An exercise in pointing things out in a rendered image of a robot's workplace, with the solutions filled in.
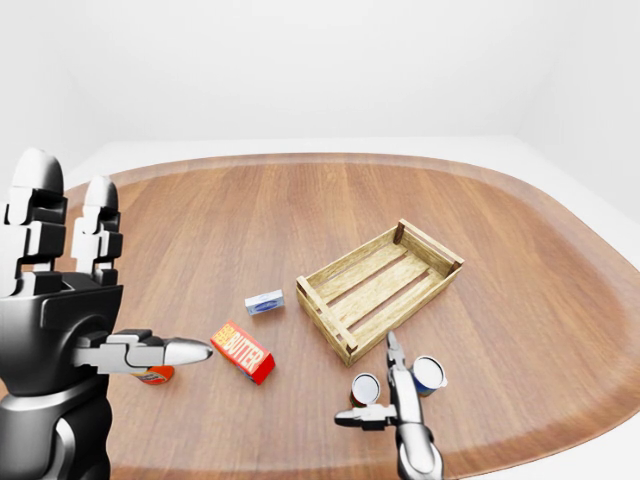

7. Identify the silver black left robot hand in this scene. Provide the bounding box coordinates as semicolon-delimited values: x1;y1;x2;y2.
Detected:
0;147;214;399

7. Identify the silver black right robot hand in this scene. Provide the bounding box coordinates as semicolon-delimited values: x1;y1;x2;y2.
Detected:
334;330;424;432

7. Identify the wooden slat tray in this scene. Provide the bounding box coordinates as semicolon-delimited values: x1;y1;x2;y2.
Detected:
295;218;465;368

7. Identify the blue yellow labelled tin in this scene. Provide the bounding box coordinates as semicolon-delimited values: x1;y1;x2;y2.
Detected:
410;355;449;398

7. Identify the red green labelled tin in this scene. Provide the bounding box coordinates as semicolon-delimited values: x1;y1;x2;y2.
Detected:
349;373;382;410

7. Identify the orange labelled tin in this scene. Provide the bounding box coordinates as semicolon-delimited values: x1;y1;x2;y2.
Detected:
130;365;176;386

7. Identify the red butter box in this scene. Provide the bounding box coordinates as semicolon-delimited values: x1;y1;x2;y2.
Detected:
210;319;277;386

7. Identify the small blue white box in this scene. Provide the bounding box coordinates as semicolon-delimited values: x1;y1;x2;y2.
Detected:
244;289;286;317

